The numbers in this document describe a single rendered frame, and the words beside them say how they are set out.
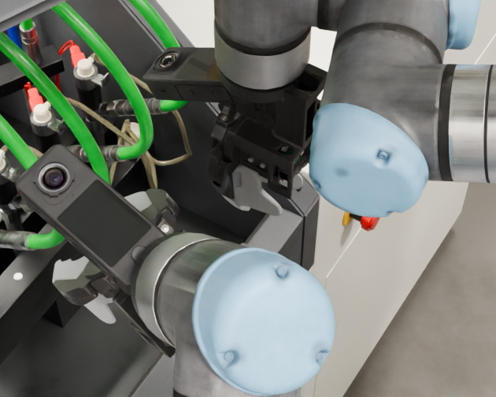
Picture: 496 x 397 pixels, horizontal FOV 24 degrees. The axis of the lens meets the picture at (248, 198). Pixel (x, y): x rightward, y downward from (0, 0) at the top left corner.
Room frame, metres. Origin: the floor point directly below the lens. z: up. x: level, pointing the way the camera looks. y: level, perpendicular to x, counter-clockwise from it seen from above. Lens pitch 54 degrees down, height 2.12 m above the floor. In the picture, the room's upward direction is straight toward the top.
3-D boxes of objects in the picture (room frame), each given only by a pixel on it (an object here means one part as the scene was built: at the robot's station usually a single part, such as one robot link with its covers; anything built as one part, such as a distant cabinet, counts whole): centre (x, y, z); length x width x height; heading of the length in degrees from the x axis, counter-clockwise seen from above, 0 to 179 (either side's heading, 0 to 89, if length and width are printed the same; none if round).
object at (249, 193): (0.61, -0.01, 1.27); 0.06 x 0.03 x 0.09; 58
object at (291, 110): (0.62, -0.02, 1.38); 0.09 x 0.08 x 0.12; 58
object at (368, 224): (0.92, -0.16, 0.80); 0.05 x 0.04 x 0.05; 148
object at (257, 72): (0.62, -0.01, 1.46); 0.08 x 0.08 x 0.05
